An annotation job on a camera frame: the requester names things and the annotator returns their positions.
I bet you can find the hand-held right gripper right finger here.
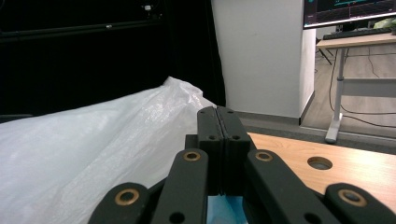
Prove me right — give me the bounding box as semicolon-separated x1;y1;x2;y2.
217;105;257;196

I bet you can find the green packet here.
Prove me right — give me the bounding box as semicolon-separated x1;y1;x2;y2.
373;17;396;31

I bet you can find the black keyboard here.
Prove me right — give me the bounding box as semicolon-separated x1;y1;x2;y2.
322;27;394;41

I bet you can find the white blue-edged plastic bag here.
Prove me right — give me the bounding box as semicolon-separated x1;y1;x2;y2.
0;76;249;224

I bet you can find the white pillar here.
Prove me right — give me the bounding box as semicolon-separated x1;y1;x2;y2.
210;0;318;126

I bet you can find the black metal bar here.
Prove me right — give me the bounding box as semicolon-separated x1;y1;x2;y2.
0;19;165;44

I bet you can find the white frame desk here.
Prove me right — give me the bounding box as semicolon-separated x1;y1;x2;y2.
316;32;396;145

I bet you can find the computer monitor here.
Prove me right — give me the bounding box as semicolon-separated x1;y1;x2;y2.
303;0;396;30

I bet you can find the black curtain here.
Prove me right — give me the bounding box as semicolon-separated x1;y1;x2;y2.
0;0;227;117

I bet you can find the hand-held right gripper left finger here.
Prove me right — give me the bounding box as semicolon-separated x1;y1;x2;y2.
185;105;224;197

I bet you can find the tangle of black cables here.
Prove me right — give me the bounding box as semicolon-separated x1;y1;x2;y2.
328;46;396;129

